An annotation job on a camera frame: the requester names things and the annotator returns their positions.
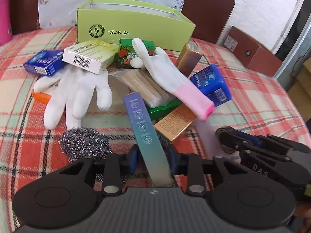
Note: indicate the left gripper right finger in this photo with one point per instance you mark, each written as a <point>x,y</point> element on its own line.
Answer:
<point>174,159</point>

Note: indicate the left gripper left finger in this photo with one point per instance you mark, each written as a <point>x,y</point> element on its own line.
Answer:
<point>129,161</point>

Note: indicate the teal gradient slim box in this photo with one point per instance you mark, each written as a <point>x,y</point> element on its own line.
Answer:
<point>148,142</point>

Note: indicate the steel wool scrubber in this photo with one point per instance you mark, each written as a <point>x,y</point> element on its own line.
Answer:
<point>77,143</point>

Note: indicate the white glove pink cuff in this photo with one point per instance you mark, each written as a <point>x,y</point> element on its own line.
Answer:
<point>166,75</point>

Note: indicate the pack of wooden toothpicks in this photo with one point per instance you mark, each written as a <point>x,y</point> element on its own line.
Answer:
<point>142,82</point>

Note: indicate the blue plastic container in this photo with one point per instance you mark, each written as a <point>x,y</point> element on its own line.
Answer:
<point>212,84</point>

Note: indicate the white cotton glove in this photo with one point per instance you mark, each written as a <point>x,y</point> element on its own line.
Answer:
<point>73,95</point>

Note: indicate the orange small box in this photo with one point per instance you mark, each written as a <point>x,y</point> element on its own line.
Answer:
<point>41,97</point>

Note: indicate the gold flat box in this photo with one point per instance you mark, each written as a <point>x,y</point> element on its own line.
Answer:
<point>177,121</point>

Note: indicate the green flat box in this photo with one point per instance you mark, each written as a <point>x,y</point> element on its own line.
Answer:
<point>161,111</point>

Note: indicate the gold tall box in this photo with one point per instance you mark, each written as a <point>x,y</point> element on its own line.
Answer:
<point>188,58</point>

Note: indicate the green floral small box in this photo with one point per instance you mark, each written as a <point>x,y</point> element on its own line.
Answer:
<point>126,52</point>

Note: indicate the brown shoe box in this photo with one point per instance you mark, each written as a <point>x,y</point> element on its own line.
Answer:
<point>251,53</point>

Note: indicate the white yellow medicine box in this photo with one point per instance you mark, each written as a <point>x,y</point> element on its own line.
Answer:
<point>93,56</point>

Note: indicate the small dark blue box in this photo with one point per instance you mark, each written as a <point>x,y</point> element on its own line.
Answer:
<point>46,62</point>

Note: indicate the light green cardboard box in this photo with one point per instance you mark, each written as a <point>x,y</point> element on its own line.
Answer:
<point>111,20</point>

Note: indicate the brown wooden headboard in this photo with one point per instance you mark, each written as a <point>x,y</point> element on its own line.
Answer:
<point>210,16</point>

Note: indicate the pink thermos bottle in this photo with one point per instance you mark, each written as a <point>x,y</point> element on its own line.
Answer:
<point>5,25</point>

